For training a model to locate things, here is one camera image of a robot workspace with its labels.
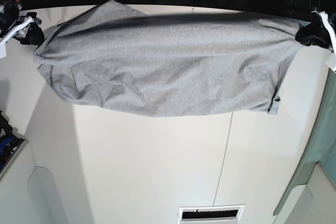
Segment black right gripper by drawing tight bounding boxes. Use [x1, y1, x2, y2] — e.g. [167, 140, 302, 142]
[1, 2, 44, 46]

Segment grey t-shirt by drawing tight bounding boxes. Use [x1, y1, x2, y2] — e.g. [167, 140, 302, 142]
[34, 0, 301, 117]

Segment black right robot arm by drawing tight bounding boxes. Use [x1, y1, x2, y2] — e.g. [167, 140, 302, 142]
[1, 0, 45, 46]

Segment black round floor object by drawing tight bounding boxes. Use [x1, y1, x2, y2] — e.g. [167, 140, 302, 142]
[246, 0, 284, 15]

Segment white floor vent grille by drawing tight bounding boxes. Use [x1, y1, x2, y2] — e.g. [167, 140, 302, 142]
[177, 205, 245, 224]

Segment blue black cable pile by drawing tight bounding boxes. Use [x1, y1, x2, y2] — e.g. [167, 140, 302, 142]
[0, 112, 24, 172]

